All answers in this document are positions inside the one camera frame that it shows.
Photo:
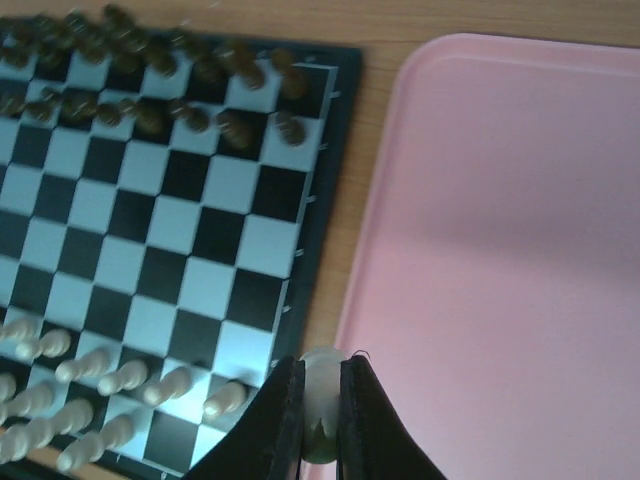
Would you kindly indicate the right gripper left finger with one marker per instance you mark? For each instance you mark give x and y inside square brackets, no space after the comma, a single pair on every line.
[266,442]

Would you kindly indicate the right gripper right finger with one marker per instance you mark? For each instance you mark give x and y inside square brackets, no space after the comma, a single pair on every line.
[372,441]

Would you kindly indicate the light wooden pawn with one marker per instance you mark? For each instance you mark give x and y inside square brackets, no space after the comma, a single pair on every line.
[93,364]
[131,375]
[53,344]
[228,398]
[18,329]
[173,385]

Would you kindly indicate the light wooden bishop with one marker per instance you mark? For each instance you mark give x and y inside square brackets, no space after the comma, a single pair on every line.
[30,401]
[321,404]

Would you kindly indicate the light wooden chess queen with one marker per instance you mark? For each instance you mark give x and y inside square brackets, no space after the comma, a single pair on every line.
[19,440]

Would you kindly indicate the light wooden chess king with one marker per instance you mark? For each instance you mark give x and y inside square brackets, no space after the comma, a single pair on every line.
[91,447]

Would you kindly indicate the dark chess piece row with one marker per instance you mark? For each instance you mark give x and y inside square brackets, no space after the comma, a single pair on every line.
[110,77]

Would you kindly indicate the pink tray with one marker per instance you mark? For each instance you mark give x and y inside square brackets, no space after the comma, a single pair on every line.
[495,286]

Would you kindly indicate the black white chessboard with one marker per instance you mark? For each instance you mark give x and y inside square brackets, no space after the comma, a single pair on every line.
[173,258]

